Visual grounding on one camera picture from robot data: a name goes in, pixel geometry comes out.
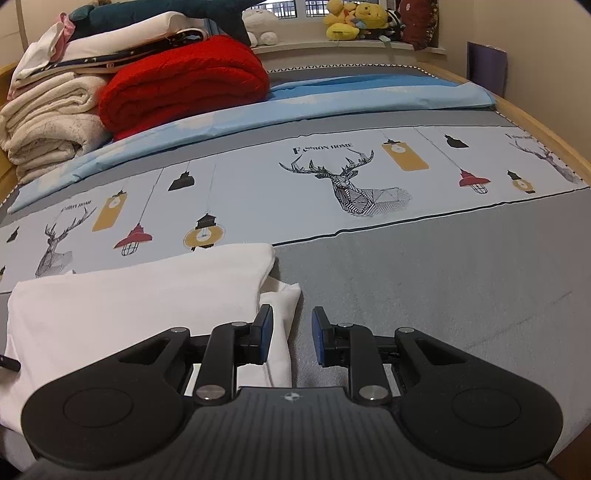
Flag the white long-sleeve shirt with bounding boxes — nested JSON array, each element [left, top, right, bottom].
[[1, 244, 301, 432]]

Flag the cream folded blanket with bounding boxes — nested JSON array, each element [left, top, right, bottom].
[[1, 73, 111, 185]]

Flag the printed deer bed sheet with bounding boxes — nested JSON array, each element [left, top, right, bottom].
[[1, 125, 584, 291]]

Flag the white pink garment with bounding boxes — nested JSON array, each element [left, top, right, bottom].
[[7, 12, 75, 100]]

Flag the white folded bedding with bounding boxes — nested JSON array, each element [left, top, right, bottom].
[[16, 12, 209, 91]]

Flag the purple box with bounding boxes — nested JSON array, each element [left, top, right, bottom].
[[467, 42, 508, 97]]

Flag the red folded blanket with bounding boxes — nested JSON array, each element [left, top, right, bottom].
[[98, 35, 270, 140]]

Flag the yellow plush toys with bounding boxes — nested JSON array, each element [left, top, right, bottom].
[[324, 0, 389, 41]]

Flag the white plush toy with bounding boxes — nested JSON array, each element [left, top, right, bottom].
[[242, 9, 280, 48]]

